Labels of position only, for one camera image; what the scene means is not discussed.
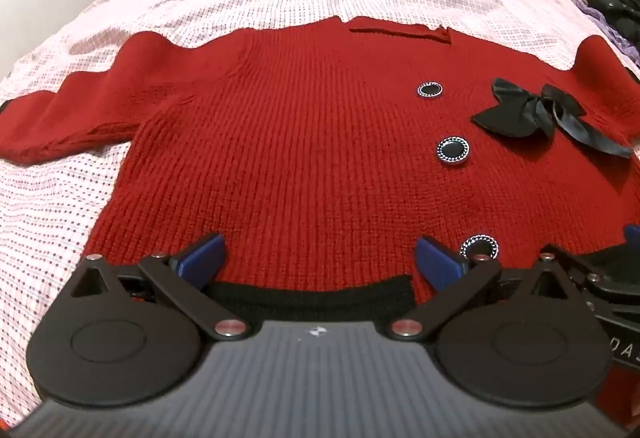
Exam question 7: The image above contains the purple cloth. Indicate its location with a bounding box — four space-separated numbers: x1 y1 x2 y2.
575 0 640 83

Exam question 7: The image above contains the dark clothes pile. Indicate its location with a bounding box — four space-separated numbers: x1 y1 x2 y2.
585 0 640 55

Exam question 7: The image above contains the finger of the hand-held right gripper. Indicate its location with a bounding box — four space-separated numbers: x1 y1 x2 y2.
567 225 640 315

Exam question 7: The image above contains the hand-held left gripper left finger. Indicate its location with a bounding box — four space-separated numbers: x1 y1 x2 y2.
67 232 251 341

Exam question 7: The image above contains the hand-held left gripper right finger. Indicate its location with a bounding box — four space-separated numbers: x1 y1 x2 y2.
387 236 573 341

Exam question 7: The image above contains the red knit sweater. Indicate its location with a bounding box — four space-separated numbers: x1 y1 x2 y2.
0 15 640 421

